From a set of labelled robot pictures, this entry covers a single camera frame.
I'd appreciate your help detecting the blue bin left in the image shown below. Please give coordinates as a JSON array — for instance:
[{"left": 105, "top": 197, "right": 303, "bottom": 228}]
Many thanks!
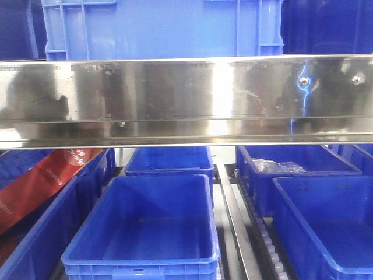
[{"left": 1, "top": 149, "right": 116, "bottom": 279}]

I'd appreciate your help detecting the blue bin rear right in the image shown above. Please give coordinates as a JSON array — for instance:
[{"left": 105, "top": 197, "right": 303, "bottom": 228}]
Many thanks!
[{"left": 236, "top": 145, "right": 362, "bottom": 217}]

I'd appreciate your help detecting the red package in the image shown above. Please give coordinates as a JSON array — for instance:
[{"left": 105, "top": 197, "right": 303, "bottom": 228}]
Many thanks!
[{"left": 1, "top": 148, "right": 103, "bottom": 234}]

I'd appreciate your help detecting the steel roller track divider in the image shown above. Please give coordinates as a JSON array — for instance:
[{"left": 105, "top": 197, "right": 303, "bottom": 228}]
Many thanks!
[{"left": 217, "top": 163, "right": 262, "bottom": 279}]

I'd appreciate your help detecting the blue bin front centre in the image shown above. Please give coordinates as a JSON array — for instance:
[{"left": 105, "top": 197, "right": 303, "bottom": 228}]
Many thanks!
[{"left": 61, "top": 174, "right": 220, "bottom": 279}]

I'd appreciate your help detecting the steel shelf rack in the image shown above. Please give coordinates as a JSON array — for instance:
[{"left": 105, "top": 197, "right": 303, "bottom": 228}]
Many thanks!
[{"left": 1, "top": 54, "right": 372, "bottom": 149}]

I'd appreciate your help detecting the blue bin far right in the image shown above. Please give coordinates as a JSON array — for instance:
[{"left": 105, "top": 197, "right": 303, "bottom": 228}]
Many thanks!
[{"left": 328, "top": 143, "right": 373, "bottom": 176}]

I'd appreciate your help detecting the blue bin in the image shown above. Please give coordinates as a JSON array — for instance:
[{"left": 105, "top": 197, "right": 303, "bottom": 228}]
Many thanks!
[
  {"left": 1, "top": 149, "right": 116, "bottom": 279},
  {"left": 110, "top": 146, "right": 214, "bottom": 217},
  {"left": 328, "top": 143, "right": 373, "bottom": 176},
  {"left": 61, "top": 174, "right": 220, "bottom": 279},
  {"left": 236, "top": 145, "right": 362, "bottom": 217},
  {"left": 272, "top": 176, "right": 372, "bottom": 279}
]

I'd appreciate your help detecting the dark blue crate upper left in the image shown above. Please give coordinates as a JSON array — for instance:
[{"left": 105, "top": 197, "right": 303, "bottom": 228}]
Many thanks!
[{"left": 1, "top": 1, "right": 47, "bottom": 61}]

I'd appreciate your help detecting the dark blue crate upper right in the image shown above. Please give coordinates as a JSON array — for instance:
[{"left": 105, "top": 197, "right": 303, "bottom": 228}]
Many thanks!
[{"left": 280, "top": 1, "right": 372, "bottom": 54}]

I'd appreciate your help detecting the dark blue crate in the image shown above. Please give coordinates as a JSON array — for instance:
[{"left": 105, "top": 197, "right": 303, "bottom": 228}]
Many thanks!
[
  {"left": 280, "top": 1, "right": 372, "bottom": 54},
  {"left": 1, "top": 1, "right": 47, "bottom": 61}
]

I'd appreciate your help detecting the large blue crate upper shelf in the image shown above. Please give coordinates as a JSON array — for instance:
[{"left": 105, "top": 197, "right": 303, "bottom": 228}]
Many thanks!
[{"left": 42, "top": 1, "right": 283, "bottom": 60}]

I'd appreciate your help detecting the blue bin front right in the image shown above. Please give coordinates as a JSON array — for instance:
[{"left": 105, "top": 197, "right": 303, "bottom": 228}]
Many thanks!
[{"left": 272, "top": 176, "right": 372, "bottom": 279}]

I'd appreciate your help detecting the blue bin rear centre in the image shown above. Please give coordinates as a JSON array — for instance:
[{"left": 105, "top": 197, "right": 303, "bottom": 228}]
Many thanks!
[{"left": 110, "top": 146, "right": 214, "bottom": 217}]

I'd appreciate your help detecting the clear plastic bag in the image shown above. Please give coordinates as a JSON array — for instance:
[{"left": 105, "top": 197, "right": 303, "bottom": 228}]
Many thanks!
[{"left": 253, "top": 158, "right": 306, "bottom": 173}]

